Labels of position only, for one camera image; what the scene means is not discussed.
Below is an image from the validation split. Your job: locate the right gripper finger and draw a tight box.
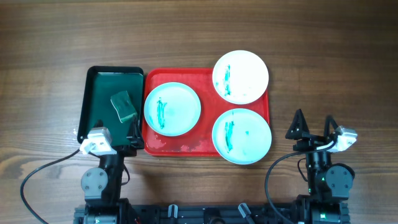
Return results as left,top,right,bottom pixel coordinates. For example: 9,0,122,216
285,109,310,139
323,115,338,137

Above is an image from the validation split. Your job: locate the green yellow scrub sponge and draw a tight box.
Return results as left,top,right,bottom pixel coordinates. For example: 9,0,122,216
111,91,137,123

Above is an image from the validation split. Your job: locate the pale blue plate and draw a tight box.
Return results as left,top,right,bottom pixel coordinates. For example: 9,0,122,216
144,82,201,137
211,108,272,165

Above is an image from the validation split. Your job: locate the white plate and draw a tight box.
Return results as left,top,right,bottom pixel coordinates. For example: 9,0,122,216
212,50,269,105

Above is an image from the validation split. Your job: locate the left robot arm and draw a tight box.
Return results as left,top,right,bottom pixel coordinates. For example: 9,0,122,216
73,113,144,224

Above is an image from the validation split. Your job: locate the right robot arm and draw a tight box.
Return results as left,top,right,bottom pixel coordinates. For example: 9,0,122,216
285,109,358,224

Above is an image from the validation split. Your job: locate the dark green tray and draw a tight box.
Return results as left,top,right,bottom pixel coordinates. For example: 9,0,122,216
77,66,144,146

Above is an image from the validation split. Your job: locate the red plastic tray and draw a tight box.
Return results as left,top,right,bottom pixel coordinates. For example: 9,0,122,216
141,67,271,157

